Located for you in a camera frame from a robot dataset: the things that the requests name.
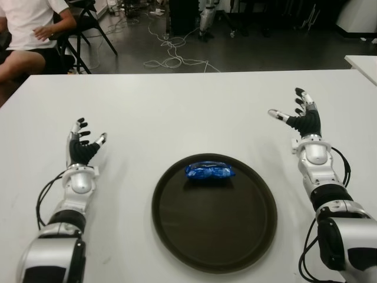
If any silver humanoid robot leg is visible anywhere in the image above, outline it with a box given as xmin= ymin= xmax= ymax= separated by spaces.
xmin=197 ymin=0 xmax=219 ymax=42

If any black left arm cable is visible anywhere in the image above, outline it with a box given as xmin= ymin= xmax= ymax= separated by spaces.
xmin=35 ymin=170 xmax=68 ymax=231

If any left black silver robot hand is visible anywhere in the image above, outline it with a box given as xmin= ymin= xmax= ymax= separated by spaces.
xmin=65 ymin=117 xmax=108 ymax=169

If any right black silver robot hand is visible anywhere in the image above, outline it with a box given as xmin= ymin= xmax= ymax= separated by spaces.
xmin=267 ymin=87 xmax=322 ymax=139

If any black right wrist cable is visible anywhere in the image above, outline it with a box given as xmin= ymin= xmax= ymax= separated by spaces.
xmin=329 ymin=146 xmax=353 ymax=189

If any white cabinet with black base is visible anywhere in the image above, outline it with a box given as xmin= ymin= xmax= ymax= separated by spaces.
xmin=335 ymin=0 xmax=377 ymax=39

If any white cable on floor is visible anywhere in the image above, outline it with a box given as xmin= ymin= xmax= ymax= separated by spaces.
xmin=143 ymin=17 xmax=221 ymax=73

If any black folding chair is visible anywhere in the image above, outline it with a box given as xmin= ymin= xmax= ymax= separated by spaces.
xmin=49 ymin=0 xmax=118 ymax=74

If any blue Oreo cookie packet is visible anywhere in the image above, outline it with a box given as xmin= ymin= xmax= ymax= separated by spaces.
xmin=184 ymin=160 xmax=237 ymax=180

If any white side table corner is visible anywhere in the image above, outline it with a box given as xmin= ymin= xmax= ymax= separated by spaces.
xmin=343 ymin=54 xmax=377 ymax=86

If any round dark brown tray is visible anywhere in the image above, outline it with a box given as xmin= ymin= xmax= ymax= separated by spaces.
xmin=151 ymin=152 xmax=278 ymax=275

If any seated person in white shirt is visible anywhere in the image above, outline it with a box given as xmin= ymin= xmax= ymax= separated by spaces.
xmin=0 ymin=0 xmax=78 ymax=83

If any black right elbow cable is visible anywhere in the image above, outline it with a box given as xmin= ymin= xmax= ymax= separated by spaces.
xmin=299 ymin=219 xmax=345 ymax=283

